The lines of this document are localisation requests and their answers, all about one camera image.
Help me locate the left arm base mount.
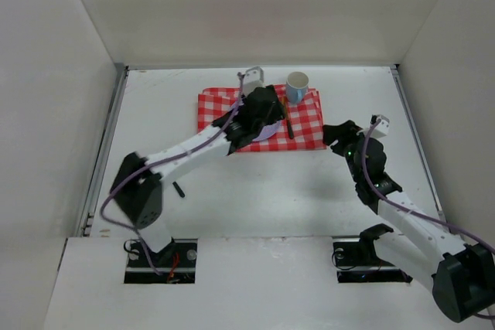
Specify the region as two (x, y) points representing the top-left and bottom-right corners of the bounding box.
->
(123, 240), (198, 284)

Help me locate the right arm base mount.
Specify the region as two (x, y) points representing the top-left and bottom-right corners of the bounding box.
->
(331, 223), (413, 284)

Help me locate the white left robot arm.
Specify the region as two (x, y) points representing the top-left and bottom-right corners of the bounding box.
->
(109, 85), (285, 253)

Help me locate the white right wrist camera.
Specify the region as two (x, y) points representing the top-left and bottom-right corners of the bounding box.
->
(368, 114), (390, 139)

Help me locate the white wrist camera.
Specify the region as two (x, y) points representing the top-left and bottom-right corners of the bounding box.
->
(368, 114), (390, 139)
(243, 66), (265, 96)

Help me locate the black handled gold fork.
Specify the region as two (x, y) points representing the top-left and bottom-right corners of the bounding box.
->
(282, 96), (295, 140)

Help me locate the light blue mug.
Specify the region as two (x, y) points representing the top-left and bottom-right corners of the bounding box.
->
(285, 71), (309, 105)

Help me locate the red checkered cloth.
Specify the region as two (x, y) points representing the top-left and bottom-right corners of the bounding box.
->
(197, 87), (326, 152)

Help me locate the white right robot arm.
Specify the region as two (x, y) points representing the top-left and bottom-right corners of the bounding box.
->
(323, 115), (494, 323)

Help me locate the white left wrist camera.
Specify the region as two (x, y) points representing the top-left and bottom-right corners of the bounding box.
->
(243, 66), (265, 96)

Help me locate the purple plastic plate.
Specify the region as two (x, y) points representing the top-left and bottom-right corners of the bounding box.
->
(225, 103), (284, 147)

